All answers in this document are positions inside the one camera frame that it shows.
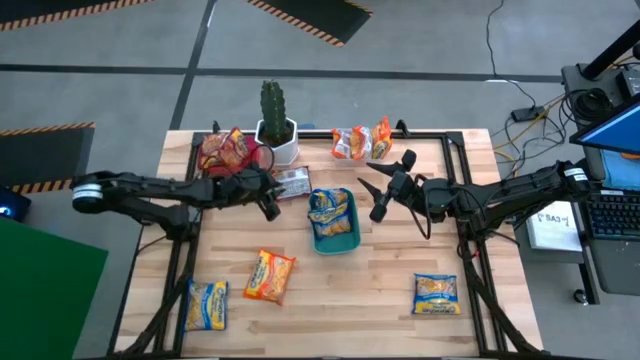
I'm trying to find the yellow floor cable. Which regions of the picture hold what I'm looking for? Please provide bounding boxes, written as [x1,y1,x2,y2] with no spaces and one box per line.
[492,92,566,161]

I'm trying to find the black metal table frame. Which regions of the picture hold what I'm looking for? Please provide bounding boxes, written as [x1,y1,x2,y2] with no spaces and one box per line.
[112,119,544,359]

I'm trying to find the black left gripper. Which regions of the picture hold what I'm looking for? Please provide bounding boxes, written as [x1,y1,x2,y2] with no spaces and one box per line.
[214,168,286,222]

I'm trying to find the green cactus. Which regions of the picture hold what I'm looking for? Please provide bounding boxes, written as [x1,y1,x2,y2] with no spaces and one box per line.
[259,79,289,146]

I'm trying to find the pink plastic bin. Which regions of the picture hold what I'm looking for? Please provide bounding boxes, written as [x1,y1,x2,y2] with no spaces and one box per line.
[198,134,274,179]

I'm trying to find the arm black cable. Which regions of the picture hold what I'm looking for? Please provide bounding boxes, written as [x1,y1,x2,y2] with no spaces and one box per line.
[410,173,437,241]
[248,143,277,175]

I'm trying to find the black hazard-striped floor mat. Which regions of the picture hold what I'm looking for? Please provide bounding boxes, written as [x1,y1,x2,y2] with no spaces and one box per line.
[0,0,151,32]
[244,0,374,49]
[0,122,96,195]

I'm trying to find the clear plastic bin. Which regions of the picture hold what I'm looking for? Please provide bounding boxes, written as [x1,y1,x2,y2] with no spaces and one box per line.
[330,127,389,166]

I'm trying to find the black pole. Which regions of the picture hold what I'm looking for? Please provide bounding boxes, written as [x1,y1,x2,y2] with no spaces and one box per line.
[579,19,640,81]

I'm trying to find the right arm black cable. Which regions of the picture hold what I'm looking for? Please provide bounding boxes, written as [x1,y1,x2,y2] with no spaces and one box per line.
[410,173,437,241]

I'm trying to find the black device with blue light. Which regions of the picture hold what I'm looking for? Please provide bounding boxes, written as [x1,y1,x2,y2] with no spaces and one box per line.
[0,187,32,224]

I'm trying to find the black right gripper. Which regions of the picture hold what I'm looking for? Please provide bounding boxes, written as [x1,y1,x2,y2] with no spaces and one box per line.
[357,148,459,225]

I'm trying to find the silver snack packet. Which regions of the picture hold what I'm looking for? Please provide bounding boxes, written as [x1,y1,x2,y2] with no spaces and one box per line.
[274,166,314,201]

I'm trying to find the grey equipment cart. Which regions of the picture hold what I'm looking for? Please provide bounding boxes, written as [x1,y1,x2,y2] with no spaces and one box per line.
[559,62,640,131]

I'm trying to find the coiled black cable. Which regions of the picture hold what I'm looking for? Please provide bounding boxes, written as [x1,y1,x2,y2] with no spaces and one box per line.
[572,87,616,121]

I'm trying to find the white paper box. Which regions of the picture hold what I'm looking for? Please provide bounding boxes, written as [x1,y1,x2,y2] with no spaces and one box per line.
[524,202,584,252]

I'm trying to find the grey desk top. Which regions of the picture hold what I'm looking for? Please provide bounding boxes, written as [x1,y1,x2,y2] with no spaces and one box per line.
[582,237,640,296]

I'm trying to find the black floor cable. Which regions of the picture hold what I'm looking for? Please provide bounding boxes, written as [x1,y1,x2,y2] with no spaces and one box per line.
[485,0,539,109]

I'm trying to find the green plastic bin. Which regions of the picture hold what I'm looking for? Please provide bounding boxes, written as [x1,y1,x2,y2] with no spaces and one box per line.
[305,187,362,256]

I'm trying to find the black power adapter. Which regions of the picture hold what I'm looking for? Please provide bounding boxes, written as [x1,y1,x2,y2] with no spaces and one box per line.
[509,104,546,124]

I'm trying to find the green board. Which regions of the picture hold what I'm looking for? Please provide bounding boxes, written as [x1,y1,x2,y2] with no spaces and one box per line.
[0,215,110,360]

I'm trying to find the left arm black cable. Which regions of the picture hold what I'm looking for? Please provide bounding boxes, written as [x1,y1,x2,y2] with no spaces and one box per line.
[248,143,277,175]

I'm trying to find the black backlit keyboard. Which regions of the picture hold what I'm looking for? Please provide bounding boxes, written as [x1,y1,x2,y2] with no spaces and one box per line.
[584,188,640,241]

